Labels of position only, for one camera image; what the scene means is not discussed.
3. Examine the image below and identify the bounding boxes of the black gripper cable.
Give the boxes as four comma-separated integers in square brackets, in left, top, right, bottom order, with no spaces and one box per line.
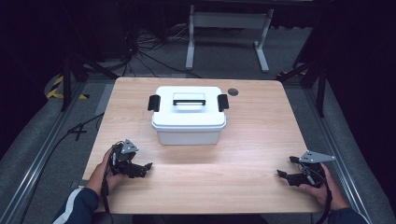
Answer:
[100,157,114,218]
[303,166,333,224]

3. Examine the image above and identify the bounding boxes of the black box latch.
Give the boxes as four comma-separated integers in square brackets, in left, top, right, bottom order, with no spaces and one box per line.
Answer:
[217,93,230,113]
[147,94,162,113]

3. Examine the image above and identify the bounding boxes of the white metal table frame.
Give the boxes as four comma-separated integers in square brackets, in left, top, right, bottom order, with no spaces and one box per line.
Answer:
[185,4,276,74]

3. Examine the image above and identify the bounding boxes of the person's left hand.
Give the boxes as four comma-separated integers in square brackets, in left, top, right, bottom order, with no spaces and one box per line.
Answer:
[86,147,126,196]

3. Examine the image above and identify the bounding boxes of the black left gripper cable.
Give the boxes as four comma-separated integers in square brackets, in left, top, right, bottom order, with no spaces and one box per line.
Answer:
[100,157,114,218]

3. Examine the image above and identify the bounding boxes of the person's right hand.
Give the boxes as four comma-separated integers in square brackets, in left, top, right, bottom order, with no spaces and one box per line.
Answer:
[298,163,350,212]

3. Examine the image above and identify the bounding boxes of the bundle of black floor cables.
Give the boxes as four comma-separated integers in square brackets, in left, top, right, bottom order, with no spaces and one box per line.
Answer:
[120,21,204,79]

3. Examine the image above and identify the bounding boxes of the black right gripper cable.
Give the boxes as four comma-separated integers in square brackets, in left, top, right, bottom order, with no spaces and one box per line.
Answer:
[303,166,333,224]

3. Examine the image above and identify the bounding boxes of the white plastic storage box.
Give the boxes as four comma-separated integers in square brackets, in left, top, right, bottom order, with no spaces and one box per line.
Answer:
[152,121,227,147]

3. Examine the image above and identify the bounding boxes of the long black floor cable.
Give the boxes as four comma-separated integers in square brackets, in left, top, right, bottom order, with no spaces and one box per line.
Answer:
[18,112,106,224]

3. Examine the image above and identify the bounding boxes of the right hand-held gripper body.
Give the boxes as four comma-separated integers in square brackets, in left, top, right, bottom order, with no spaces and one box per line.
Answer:
[297,149,336,189]

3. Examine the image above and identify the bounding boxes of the black tripod stand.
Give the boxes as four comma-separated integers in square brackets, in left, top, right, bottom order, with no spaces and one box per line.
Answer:
[276,57,329,119]
[60,50,120,113]

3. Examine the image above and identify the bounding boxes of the white box lid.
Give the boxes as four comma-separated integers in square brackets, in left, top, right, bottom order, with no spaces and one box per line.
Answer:
[151,85,228,131]

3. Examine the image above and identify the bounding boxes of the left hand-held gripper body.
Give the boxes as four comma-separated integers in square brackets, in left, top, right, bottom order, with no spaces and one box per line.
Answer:
[110,138,140,176]

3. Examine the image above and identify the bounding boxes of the aluminium floor rail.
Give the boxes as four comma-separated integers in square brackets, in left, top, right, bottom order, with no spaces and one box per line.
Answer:
[303,88,376,224]
[0,81,89,224]

